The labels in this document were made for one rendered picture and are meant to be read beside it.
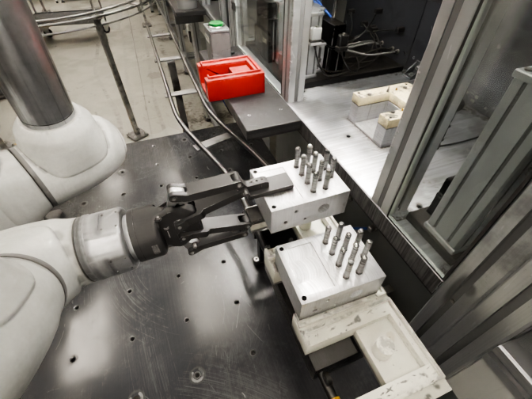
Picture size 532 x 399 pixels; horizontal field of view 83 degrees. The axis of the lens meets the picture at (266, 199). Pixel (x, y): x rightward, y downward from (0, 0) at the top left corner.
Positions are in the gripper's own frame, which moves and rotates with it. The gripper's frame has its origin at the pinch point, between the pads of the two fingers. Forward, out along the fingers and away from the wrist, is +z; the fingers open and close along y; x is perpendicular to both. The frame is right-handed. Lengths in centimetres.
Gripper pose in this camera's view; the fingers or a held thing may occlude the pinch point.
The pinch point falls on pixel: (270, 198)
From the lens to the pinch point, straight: 46.0
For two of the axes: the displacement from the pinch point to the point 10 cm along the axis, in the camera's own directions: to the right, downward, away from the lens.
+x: -3.4, -6.7, 6.5
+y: -0.2, -6.9, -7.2
